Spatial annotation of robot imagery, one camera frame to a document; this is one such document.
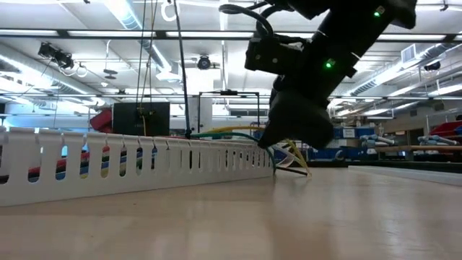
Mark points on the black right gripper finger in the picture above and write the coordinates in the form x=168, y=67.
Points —
x=296, y=122

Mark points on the black zip tie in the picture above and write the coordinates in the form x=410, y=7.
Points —
x=183, y=72

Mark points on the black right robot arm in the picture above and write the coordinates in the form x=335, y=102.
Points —
x=353, y=32

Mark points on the blue storage bin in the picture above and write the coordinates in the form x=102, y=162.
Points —
x=365, y=131
x=337, y=132
x=326, y=154
x=355, y=153

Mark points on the grey rolled mat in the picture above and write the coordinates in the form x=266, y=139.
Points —
x=438, y=139
x=379, y=139

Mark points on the black ceiling device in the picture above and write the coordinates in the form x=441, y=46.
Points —
x=432, y=65
x=204, y=62
x=56, y=54

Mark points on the ceiling light strip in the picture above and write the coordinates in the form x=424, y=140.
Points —
x=447, y=89
x=108, y=33
x=29, y=32
x=209, y=34
x=411, y=36

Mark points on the wooden workbench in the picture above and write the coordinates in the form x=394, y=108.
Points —
x=415, y=148

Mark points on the black display panel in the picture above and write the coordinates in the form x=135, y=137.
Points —
x=130, y=119

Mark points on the red storage bins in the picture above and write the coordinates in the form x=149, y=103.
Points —
x=102, y=121

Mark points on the black metal rack frame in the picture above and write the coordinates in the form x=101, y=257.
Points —
x=258, y=108

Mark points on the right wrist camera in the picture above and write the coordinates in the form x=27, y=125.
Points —
x=274, y=54

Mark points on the silver ceiling duct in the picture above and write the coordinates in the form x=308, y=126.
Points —
x=426, y=57
x=14, y=54
x=155, y=54

